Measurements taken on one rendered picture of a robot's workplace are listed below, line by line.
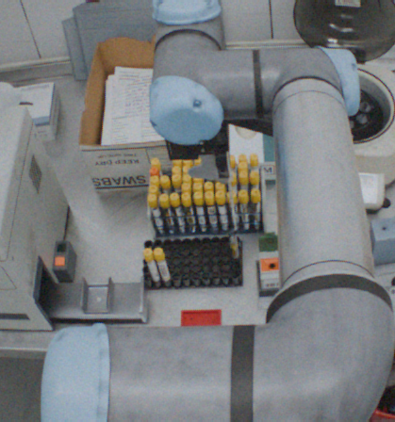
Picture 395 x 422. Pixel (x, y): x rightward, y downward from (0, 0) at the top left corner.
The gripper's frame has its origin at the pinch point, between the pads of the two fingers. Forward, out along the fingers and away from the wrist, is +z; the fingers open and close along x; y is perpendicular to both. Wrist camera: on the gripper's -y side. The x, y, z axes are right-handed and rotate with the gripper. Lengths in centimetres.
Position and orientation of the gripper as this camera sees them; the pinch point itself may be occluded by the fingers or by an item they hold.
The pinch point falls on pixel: (227, 174)
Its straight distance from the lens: 105.7
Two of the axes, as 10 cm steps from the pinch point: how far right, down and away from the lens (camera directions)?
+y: -9.9, 0.5, 1.0
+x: -0.1, 8.3, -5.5
